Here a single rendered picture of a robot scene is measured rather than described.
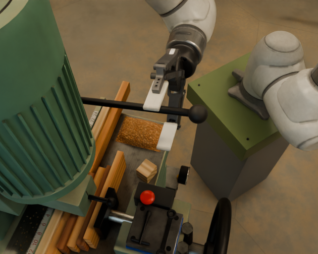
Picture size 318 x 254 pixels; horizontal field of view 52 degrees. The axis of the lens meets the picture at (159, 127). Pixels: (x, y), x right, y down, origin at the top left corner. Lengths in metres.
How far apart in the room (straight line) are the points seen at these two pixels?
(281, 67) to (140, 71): 1.34
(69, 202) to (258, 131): 0.74
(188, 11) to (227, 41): 1.72
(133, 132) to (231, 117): 0.46
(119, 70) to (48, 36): 1.93
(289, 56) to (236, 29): 1.56
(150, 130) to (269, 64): 0.44
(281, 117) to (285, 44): 0.23
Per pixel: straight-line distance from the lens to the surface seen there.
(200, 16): 0.80
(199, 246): 0.85
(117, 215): 0.73
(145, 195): 0.67
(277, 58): 1.06
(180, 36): 0.76
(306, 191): 1.95
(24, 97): 0.34
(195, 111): 0.56
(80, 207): 0.68
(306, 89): 0.96
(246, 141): 1.16
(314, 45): 2.67
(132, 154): 0.86
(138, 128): 0.86
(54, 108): 0.39
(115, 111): 0.89
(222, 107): 1.22
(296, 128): 0.99
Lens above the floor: 1.66
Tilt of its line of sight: 57 degrees down
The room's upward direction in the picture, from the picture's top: straight up
